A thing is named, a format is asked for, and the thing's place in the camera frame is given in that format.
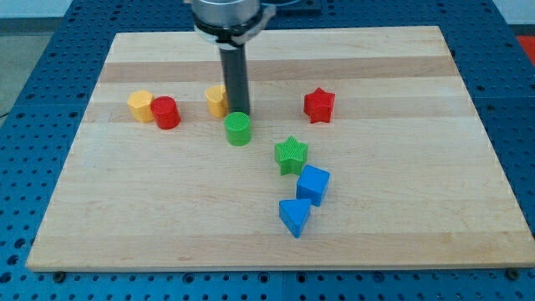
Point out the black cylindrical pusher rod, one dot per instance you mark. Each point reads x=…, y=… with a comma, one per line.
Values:
x=234, y=69

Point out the yellow heart block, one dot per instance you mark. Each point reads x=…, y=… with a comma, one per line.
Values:
x=216, y=101

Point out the light wooden board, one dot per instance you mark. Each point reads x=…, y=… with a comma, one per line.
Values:
x=414, y=180

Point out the green cylinder block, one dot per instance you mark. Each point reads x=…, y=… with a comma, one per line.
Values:
x=238, y=128

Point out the red cylinder block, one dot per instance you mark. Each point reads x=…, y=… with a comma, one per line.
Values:
x=165, y=112

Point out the red star block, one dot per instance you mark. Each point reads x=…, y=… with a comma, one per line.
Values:
x=319, y=106

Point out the yellow hexagon block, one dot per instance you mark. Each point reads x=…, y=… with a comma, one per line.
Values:
x=139, y=104

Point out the green star block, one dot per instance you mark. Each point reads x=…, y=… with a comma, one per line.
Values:
x=291, y=156

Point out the blue cube block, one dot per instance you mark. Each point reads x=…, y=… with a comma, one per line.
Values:
x=312, y=184

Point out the blue triangle block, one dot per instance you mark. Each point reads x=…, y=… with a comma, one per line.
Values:
x=294, y=214

